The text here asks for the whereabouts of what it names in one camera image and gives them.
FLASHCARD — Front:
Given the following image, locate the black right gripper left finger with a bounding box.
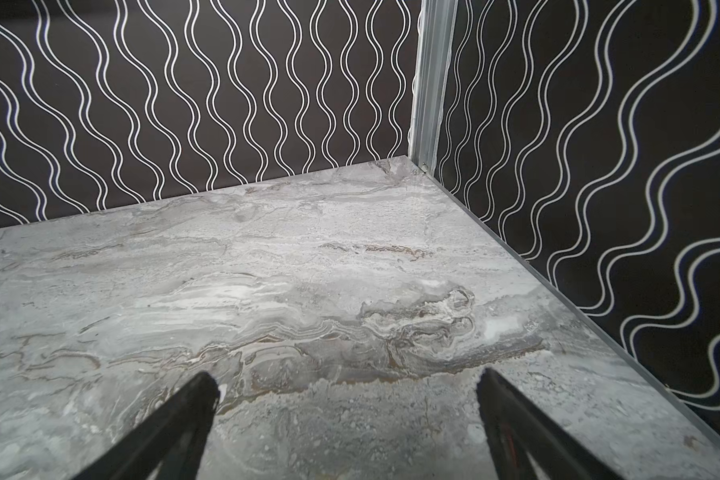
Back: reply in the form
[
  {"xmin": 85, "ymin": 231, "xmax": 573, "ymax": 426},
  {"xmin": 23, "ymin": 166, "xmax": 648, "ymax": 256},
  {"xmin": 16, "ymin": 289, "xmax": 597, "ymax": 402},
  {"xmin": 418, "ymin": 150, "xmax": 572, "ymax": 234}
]
[{"xmin": 75, "ymin": 371, "xmax": 220, "ymax": 479}]

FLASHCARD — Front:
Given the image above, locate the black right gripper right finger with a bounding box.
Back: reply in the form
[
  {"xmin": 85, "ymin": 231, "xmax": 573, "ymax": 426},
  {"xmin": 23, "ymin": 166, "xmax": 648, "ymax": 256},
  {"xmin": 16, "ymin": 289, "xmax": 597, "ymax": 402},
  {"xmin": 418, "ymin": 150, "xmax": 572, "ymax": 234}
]
[{"xmin": 476, "ymin": 368, "xmax": 621, "ymax": 479}]

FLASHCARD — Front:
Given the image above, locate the aluminium corner post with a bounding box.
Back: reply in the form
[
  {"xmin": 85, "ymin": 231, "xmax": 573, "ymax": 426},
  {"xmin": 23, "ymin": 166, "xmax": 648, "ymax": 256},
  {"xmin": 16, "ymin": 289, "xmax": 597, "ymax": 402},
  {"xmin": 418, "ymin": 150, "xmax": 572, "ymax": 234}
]
[{"xmin": 408, "ymin": 0, "xmax": 458, "ymax": 177}]

